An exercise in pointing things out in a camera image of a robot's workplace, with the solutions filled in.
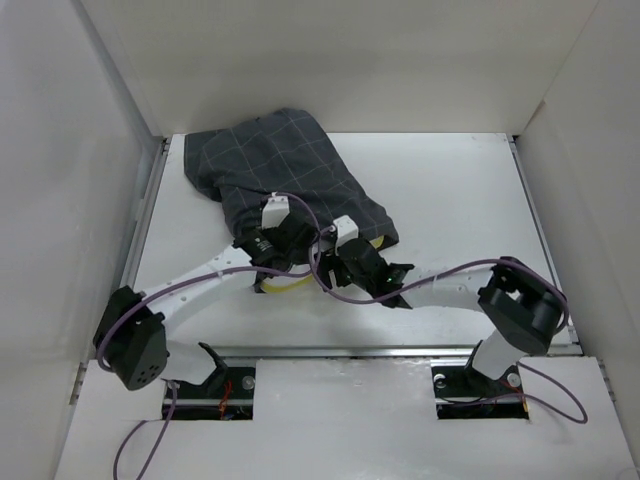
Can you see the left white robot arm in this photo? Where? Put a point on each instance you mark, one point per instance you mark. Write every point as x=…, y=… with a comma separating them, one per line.
x=134, y=337

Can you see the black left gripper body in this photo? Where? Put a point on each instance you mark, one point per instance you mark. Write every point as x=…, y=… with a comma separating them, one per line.
x=298, y=259

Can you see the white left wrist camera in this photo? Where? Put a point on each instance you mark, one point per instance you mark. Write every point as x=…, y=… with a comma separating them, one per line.
x=275, y=210

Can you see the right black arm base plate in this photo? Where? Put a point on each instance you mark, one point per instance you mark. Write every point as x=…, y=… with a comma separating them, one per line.
x=461, y=394

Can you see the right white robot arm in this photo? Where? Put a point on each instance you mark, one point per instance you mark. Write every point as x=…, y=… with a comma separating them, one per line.
x=525, y=309

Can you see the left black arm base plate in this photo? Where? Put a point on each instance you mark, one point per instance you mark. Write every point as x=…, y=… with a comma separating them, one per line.
x=233, y=400

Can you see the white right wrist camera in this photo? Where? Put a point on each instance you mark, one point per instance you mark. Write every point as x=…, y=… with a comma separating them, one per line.
x=345, y=229

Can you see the white pillow with yellow piping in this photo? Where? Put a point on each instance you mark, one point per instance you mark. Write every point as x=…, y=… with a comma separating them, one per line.
x=285, y=282

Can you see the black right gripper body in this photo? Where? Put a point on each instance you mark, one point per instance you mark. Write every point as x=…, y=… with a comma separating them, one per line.
x=329, y=260

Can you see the dark grey checked pillowcase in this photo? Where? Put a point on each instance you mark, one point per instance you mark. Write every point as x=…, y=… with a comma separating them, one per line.
x=284, y=151

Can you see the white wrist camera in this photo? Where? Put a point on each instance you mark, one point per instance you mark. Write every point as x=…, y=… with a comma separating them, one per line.
x=275, y=210
x=345, y=229

